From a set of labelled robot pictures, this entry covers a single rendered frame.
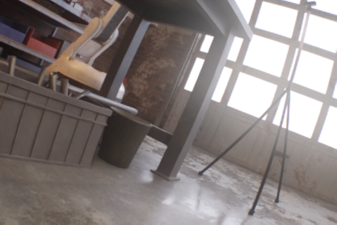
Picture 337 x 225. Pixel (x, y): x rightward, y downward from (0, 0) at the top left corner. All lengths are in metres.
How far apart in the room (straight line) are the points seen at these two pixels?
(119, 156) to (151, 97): 2.69
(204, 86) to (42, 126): 0.81
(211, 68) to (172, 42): 2.62
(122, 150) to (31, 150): 0.48
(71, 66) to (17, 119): 1.06
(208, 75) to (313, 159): 2.17
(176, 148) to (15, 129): 0.83
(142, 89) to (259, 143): 1.82
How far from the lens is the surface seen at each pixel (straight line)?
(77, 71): 1.76
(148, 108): 3.82
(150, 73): 3.95
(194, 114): 1.32
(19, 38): 2.46
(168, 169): 1.35
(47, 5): 2.53
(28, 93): 0.76
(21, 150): 0.83
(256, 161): 3.27
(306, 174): 3.23
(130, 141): 1.17
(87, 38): 2.07
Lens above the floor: 0.34
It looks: 2 degrees up
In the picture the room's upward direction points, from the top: 23 degrees clockwise
